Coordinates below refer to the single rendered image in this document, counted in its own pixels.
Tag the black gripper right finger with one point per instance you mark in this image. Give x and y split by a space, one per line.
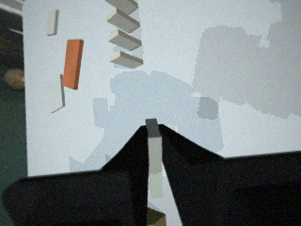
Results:
201 181

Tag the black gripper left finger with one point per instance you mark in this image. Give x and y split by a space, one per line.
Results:
117 190

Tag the orange flat slab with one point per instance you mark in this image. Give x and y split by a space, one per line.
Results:
73 63

